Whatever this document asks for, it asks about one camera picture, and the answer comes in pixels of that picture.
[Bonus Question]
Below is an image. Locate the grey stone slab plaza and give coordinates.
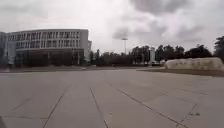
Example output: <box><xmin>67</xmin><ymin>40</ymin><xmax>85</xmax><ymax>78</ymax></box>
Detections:
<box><xmin>0</xmin><ymin>68</ymin><xmax>224</xmax><ymax>128</ymax></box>

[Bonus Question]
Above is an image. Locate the dark planted ground strip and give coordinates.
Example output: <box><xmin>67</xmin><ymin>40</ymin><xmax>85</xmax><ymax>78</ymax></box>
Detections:
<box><xmin>138</xmin><ymin>68</ymin><xmax>224</xmax><ymax>78</ymax></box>

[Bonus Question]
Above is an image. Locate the pale tower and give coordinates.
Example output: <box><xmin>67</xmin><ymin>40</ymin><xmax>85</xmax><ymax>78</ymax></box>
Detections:
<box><xmin>149</xmin><ymin>47</ymin><xmax>157</xmax><ymax>64</ymax></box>

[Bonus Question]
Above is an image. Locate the large white multi-storey building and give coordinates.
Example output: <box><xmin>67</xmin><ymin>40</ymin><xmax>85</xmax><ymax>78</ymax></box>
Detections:
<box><xmin>0</xmin><ymin>28</ymin><xmax>93</xmax><ymax>67</ymax></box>

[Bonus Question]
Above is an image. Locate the tall floodlight pole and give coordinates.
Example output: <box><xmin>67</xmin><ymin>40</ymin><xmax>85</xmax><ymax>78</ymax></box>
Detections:
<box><xmin>121</xmin><ymin>37</ymin><xmax>129</xmax><ymax>55</ymax></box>

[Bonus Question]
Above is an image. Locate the pale long stone wall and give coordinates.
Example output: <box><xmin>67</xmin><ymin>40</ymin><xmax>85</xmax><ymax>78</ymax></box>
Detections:
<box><xmin>164</xmin><ymin>57</ymin><xmax>224</xmax><ymax>71</ymax></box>

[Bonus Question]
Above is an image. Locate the row of dark trees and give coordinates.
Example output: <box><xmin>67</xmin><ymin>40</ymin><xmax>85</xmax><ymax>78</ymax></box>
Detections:
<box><xmin>89</xmin><ymin>35</ymin><xmax>224</xmax><ymax>66</ymax></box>

